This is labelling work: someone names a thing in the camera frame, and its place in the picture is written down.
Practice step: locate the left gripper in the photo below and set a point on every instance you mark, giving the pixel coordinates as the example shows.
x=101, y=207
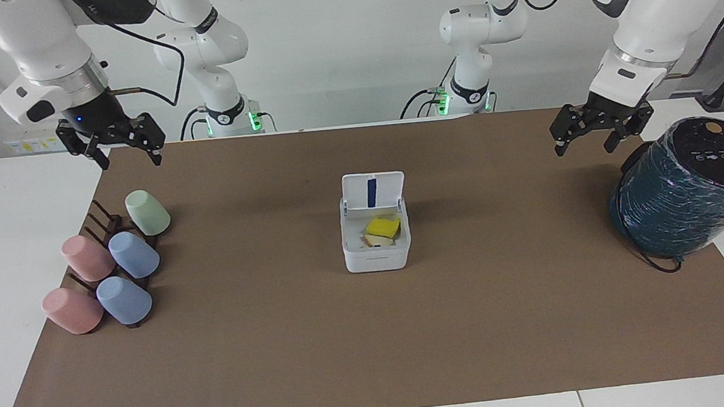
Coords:
x=616, y=109

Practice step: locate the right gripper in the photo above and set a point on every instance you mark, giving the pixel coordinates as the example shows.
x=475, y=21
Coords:
x=95, y=115

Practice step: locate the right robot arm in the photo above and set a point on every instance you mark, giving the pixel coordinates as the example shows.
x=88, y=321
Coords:
x=40, y=41

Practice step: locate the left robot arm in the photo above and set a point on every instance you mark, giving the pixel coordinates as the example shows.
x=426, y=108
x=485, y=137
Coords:
x=659, y=0

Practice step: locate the white small trash can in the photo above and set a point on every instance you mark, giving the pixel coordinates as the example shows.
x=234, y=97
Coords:
x=376, y=255

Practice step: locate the green cup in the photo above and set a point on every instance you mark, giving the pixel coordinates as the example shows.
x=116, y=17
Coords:
x=148, y=212

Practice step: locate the dark brown cup rack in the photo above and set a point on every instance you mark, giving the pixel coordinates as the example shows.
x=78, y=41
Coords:
x=105, y=223

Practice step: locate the dark film-wrapped round appliance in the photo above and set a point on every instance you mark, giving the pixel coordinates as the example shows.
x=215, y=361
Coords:
x=695, y=194

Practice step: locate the blue cup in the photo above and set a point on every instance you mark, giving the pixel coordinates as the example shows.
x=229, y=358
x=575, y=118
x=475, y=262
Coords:
x=134, y=254
x=123, y=300

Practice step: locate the pink cup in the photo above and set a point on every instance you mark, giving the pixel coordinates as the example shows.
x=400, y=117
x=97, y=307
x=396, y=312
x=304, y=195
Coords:
x=72, y=311
x=86, y=257

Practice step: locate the yellow sponge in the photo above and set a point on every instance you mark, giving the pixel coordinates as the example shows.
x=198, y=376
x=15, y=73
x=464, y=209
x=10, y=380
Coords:
x=383, y=227

